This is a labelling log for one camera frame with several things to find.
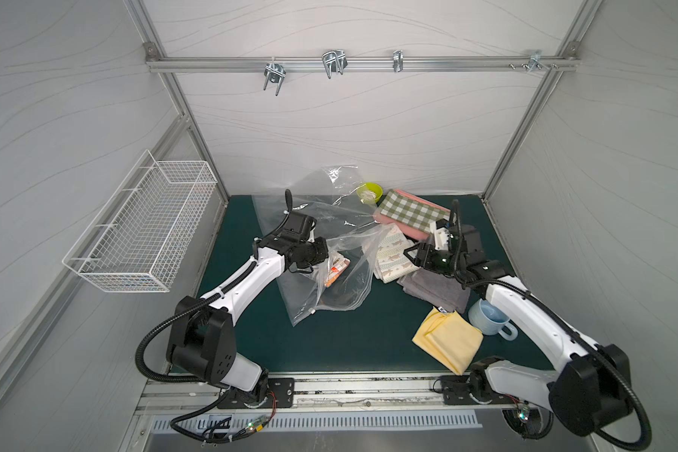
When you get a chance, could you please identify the white rabbit patterned towel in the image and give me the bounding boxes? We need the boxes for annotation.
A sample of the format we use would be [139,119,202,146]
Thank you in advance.
[373,224,419,284]

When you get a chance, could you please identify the grey towel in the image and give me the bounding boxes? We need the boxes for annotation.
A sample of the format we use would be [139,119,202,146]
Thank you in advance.
[397,269,470,314]

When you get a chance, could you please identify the clear plastic vacuum bag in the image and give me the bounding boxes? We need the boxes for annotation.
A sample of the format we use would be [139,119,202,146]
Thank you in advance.
[278,165,390,326]

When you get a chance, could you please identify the yellow towel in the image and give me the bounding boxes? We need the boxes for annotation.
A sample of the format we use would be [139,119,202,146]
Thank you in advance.
[412,308,483,376]

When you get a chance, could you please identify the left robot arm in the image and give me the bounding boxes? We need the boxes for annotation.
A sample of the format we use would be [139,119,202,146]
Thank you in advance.
[166,217,329,394]

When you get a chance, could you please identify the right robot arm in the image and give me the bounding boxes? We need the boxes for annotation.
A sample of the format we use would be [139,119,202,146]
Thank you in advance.
[404,243,643,436]

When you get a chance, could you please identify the green checkered folded cloth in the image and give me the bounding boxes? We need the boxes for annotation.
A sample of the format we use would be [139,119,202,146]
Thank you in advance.
[377,188,452,235]

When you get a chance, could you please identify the pink tray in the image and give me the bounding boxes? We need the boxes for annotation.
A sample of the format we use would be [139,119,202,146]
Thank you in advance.
[372,188,453,244]

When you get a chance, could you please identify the light blue mug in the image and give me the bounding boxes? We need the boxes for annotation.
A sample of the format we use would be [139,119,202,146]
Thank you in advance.
[468,299,519,341]

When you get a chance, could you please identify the small green bowl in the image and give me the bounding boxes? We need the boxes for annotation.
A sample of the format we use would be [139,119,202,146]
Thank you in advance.
[356,183,383,205]

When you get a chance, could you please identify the green table mat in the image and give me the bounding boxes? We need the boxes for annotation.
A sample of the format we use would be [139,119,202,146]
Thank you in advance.
[171,194,555,374]

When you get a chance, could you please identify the metal u-bolt clamp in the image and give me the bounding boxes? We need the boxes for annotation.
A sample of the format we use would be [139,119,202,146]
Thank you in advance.
[263,62,286,96]

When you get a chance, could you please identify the metal u-bolt hook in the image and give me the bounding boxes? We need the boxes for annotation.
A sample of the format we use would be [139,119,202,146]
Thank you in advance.
[321,49,348,79]

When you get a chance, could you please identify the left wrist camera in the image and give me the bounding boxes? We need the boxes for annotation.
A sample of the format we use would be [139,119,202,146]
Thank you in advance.
[282,211,316,241]

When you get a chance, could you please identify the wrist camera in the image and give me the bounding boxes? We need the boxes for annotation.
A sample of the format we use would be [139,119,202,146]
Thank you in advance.
[431,218,461,252]
[282,211,316,241]

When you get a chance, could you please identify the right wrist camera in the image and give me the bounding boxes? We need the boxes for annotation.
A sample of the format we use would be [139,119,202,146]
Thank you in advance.
[431,218,461,252]

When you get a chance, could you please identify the right black corrugated cable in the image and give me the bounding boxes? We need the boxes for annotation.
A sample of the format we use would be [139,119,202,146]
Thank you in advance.
[448,199,654,452]

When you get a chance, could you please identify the black corrugated cable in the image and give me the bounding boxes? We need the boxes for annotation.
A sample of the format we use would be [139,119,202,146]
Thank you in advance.
[448,199,654,452]
[134,188,295,385]

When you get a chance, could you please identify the left black corrugated cable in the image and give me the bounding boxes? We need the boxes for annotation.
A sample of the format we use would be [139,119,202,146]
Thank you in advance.
[134,188,295,385]

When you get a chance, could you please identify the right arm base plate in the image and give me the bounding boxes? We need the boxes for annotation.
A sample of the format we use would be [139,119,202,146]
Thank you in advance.
[431,374,515,406]

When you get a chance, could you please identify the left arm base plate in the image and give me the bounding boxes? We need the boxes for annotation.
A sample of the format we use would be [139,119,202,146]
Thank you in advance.
[218,378,296,410]

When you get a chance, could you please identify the white wire basket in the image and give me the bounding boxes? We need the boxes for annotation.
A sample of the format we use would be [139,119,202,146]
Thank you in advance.
[62,150,217,293]

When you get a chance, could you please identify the white slotted cable duct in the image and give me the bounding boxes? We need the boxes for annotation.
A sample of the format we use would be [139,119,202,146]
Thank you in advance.
[178,410,482,434]

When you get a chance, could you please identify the small metal bracket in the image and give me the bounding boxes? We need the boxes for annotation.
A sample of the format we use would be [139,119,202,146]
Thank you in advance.
[393,50,404,73]

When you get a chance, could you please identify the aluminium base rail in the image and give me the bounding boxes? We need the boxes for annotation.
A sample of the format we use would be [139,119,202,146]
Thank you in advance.
[134,372,537,415]

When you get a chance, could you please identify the metal hook bracket right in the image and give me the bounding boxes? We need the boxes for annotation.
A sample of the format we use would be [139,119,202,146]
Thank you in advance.
[508,50,559,73]

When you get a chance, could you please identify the aluminium crossbar rail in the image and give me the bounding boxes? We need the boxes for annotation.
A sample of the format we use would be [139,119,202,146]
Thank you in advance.
[147,54,581,73]

